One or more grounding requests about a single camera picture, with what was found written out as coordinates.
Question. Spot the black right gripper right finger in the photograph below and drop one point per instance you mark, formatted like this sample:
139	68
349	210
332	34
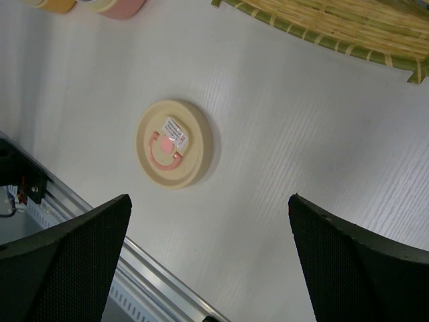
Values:
353	274

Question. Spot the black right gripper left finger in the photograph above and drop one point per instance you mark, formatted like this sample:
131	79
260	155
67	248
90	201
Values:
64	273

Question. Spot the cream lid pink handle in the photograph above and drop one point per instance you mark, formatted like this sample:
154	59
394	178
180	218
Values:
174	143

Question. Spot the orange lunch box bowl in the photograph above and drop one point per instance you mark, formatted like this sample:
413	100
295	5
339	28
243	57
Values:
52	6

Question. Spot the pink lunch box bowl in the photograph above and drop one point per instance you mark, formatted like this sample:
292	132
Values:
114	9

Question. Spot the bamboo mat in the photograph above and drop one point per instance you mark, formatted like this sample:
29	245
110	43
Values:
390	33

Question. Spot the aluminium front rail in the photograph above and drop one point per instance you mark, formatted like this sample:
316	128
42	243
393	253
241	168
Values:
166	297

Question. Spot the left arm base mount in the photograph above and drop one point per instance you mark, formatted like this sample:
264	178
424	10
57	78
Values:
18	170

